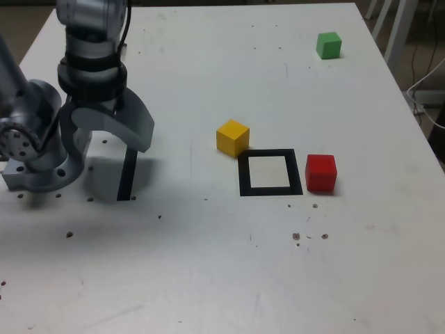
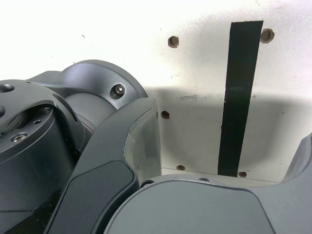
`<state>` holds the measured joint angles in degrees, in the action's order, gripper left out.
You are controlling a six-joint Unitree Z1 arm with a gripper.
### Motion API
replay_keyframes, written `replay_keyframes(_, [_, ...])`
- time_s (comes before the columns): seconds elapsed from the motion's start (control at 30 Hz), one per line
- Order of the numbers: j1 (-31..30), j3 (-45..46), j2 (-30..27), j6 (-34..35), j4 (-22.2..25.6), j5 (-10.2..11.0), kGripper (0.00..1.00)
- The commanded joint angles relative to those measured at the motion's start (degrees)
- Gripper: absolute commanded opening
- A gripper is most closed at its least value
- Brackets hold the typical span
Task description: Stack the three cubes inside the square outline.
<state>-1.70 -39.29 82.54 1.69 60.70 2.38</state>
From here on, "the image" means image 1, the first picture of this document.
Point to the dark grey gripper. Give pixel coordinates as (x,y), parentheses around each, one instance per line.
(104,104)

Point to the yellow cube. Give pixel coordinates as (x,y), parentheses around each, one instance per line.
(231,139)

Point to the red cube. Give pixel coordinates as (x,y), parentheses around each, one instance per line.
(320,174)

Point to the green cube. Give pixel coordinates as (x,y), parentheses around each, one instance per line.
(328,47)

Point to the black tape square outline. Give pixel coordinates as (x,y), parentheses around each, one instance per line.
(269,191)

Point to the black tape strip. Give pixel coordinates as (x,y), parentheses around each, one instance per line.
(126,177)

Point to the thin white furniture leg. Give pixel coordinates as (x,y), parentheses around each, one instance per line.
(371,8)
(382,17)

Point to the thick white table leg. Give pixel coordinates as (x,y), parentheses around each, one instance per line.
(400,31)

